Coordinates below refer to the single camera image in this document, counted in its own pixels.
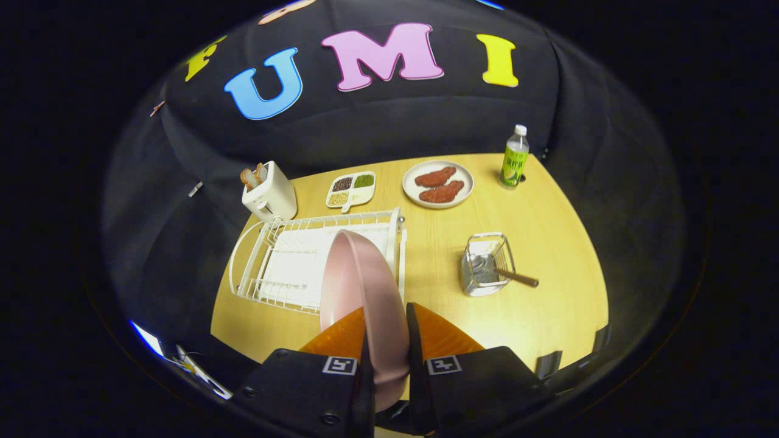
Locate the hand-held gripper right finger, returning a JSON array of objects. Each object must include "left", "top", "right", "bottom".
[{"left": 406, "top": 302, "right": 554, "bottom": 437}]

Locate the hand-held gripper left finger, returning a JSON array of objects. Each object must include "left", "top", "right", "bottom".
[{"left": 231, "top": 306, "right": 376, "bottom": 438}]

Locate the metal wire basket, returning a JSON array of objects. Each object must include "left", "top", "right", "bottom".
[{"left": 460, "top": 232, "right": 517, "bottom": 297}]

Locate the spoon with wooden handle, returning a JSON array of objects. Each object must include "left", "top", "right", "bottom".
[{"left": 472, "top": 254, "right": 540, "bottom": 288}]

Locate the pink plate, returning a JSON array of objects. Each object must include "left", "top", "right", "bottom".
[{"left": 320, "top": 229, "right": 410, "bottom": 414}]

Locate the white wire dish rack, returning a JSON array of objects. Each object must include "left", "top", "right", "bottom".
[{"left": 228, "top": 207, "right": 407, "bottom": 315}]

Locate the white divided bean dish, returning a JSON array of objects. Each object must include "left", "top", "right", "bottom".
[{"left": 326, "top": 171, "right": 377, "bottom": 213}]

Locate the white plate with meat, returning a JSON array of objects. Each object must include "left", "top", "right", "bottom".
[{"left": 402, "top": 160, "right": 475, "bottom": 210}]

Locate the white toaster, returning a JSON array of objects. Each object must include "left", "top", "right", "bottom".
[{"left": 242, "top": 161, "right": 298, "bottom": 222}]

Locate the red meat piece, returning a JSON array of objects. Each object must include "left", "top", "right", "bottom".
[
  {"left": 418, "top": 180, "right": 465, "bottom": 204},
  {"left": 414, "top": 166, "right": 457, "bottom": 188}
]

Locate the green label drink bottle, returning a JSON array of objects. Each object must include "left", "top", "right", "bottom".
[{"left": 499, "top": 124, "right": 530, "bottom": 190}]

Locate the black backdrop cloth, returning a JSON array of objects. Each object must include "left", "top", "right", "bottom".
[{"left": 100, "top": 0, "right": 688, "bottom": 366}]

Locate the white device with cables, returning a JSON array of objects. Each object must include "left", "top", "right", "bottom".
[{"left": 176, "top": 346, "right": 232, "bottom": 400}]

